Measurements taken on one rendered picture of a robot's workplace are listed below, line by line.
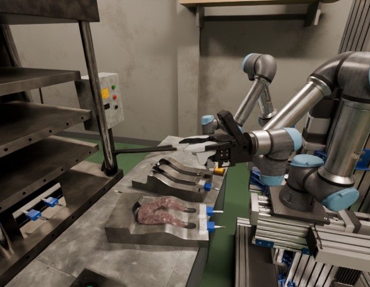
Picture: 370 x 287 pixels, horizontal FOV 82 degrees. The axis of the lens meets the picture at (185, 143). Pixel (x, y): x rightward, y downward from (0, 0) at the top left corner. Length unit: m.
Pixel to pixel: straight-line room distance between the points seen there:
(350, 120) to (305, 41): 2.49
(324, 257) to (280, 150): 0.59
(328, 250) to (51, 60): 4.28
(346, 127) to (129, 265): 1.01
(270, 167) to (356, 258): 0.58
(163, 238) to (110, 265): 0.26
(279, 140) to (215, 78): 2.62
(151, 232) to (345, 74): 0.98
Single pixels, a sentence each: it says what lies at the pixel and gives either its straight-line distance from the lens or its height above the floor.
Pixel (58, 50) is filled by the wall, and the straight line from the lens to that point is 4.26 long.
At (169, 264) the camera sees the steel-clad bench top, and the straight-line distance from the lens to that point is 1.11.
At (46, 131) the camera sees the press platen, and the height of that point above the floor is 1.27.
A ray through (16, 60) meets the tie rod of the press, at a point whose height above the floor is 1.58.
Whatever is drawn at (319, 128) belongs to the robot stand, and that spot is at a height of 1.32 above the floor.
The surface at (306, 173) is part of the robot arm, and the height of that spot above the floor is 1.23.
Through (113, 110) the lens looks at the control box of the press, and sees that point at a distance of 1.84.
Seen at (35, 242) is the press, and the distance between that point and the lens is 1.42.
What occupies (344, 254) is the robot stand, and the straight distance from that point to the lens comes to 1.15.
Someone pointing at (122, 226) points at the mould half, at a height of 0.91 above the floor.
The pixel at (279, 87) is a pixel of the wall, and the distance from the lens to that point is 3.28.
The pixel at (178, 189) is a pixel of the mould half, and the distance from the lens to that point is 1.36.
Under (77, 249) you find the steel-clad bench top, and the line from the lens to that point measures 1.27.
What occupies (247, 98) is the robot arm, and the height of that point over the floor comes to 1.42.
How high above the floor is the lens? 1.72
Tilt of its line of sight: 26 degrees down
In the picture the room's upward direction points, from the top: straight up
